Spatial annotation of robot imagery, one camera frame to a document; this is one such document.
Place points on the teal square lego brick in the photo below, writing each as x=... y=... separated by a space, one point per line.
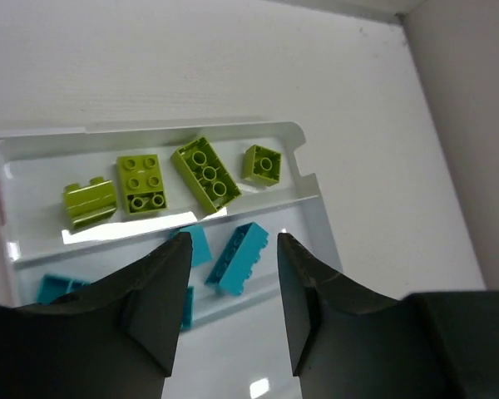
x=200 y=248

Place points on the white compartment tray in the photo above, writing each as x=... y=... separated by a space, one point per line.
x=237 y=347

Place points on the teal rounded lego brick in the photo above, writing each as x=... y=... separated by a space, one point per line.
x=54 y=286

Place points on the small green lego brick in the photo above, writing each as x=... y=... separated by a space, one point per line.
x=90 y=204

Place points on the small teal lego brick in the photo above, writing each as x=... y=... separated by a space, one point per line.
x=187 y=317

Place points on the green lego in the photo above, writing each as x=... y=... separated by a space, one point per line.
x=261 y=166

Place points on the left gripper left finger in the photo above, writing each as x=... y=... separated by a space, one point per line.
x=115 y=338

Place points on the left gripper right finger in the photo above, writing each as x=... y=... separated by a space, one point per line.
x=347 y=341

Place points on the teal stepped lego brick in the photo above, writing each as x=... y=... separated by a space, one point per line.
x=235 y=263

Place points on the green square lego brick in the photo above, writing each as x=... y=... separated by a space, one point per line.
x=141 y=184

